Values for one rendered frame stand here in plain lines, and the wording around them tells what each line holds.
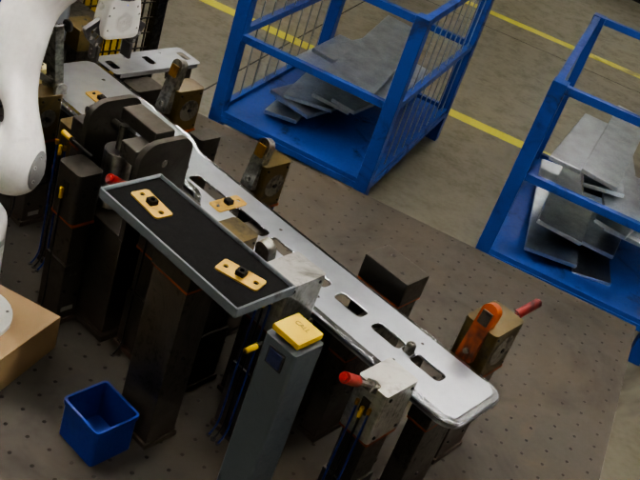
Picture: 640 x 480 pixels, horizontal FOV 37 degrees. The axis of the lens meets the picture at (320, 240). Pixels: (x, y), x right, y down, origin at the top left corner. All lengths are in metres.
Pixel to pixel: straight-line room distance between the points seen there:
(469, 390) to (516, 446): 0.46
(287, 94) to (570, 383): 2.31
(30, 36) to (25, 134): 0.17
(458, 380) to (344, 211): 1.08
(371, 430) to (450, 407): 0.17
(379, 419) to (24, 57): 0.87
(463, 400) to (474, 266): 1.05
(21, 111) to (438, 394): 0.89
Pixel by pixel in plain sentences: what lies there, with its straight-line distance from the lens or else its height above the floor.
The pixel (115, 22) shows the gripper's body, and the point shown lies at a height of 1.22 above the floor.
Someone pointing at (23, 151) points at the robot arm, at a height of 1.20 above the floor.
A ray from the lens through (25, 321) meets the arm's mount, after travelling 1.99.
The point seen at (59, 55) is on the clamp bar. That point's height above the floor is 1.14.
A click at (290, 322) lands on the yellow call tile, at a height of 1.16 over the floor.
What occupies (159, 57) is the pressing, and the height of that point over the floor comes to 1.00.
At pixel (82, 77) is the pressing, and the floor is 1.00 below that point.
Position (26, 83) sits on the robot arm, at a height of 1.29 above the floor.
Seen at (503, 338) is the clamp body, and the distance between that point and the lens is 1.92.
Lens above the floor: 2.08
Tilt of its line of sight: 32 degrees down
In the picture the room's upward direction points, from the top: 20 degrees clockwise
